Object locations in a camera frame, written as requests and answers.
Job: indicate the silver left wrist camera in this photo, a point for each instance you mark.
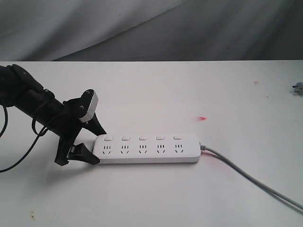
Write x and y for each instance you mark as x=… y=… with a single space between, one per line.
x=87 y=105

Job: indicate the grey plug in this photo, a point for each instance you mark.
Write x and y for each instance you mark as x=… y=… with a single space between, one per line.
x=297 y=89

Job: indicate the white five-outlet power strip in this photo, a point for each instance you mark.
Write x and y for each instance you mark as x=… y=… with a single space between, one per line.
x=147 y=149

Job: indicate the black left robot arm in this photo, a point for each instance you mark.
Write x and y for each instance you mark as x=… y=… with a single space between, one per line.
x=19 y=89

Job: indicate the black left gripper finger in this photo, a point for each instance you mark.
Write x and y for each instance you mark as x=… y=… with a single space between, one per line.
x=81 y=153
x=94 y=126

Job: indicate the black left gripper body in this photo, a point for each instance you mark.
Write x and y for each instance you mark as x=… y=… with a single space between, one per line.
x=67 y=126

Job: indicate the grey backdrop cloth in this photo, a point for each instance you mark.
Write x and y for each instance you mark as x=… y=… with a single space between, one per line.
x=151 y=30

